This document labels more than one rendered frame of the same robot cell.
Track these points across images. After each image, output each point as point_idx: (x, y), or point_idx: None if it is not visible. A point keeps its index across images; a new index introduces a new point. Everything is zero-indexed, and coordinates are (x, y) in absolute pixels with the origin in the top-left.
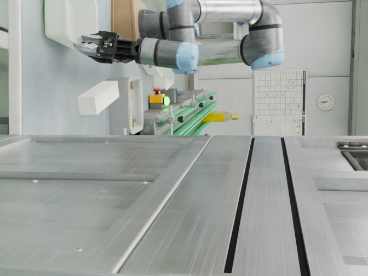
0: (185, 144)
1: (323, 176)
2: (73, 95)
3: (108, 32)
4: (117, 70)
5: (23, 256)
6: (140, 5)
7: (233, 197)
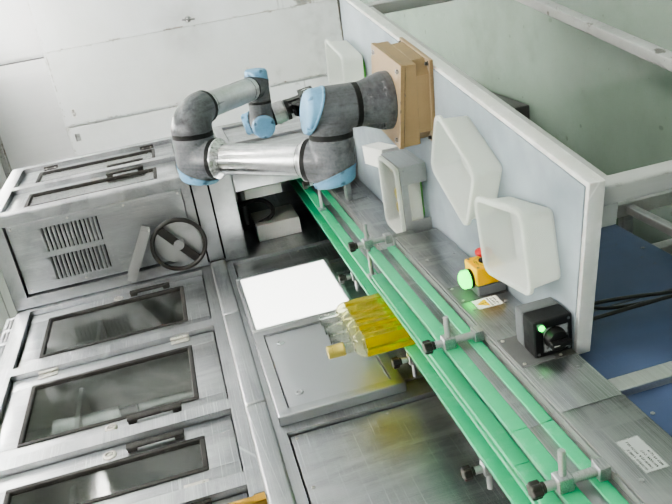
0: None
1: (170, 154)
2: (376, 137)
3: (303, 88)
4: (418, 148)
5: (233, 124)
6: (385, 64)
7: None
